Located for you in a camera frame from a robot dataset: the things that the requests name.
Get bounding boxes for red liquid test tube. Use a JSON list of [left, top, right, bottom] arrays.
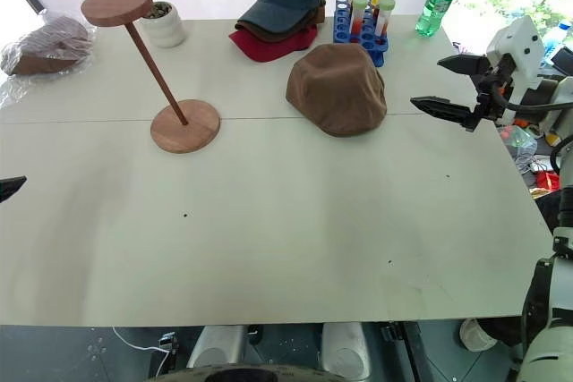
[[374, 0, 398, 41], [348, 0, 370, 37]]

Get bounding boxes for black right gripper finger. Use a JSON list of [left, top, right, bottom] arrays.
[[409, 95, 483, 134], [437, 54, 490, 78]]

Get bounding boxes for clear bag of coloured balls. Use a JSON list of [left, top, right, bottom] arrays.
[[498, 123, 539, 160]]

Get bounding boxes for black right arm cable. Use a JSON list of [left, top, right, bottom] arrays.
[[491, 84, 573, 113]]

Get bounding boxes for blue water bottle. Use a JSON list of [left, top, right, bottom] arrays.
[[543, 19, 573, 66]]

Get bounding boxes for white rounded robot foot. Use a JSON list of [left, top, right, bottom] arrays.
[[319, 322, 373, 379], [186, 325, 246, 369]]

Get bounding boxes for wooden hat stand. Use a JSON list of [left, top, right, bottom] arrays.
[[80, 0, 222, 155]]

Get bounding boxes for red baseball cap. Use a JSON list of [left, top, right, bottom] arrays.
[[228, 23, 319, 64]]

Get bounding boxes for white ribbed plant pot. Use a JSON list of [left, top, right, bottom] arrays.
[[140, 0, 188, 48]]

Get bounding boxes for dark brown baseball cap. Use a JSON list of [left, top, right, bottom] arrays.
[[236, 0, 328, 44]]

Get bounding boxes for red packet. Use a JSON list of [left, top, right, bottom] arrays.
[[534, 170, 561, 191]]

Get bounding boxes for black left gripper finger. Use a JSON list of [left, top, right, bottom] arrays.
[[0, 174, 28, 206]]

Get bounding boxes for white thin cable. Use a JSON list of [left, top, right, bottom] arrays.
[[111, 326, 172, 375]]

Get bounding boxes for white round cup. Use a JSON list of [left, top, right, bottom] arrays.
[[459, 318, 499, 352]]

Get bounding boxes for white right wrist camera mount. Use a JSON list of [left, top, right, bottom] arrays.
[[485, 14, 546, 108]]

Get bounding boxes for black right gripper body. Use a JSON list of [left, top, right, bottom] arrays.
[[474, 54, 517, 122]]

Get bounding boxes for blue test tube rack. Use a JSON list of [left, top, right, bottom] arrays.
[[331, 0, 390, 68]]

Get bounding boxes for green plastic bottle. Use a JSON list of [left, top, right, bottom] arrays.
[[415, 0, 462, 38]]

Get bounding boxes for black phone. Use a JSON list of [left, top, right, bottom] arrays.
[[550, 47, 573, 75]]

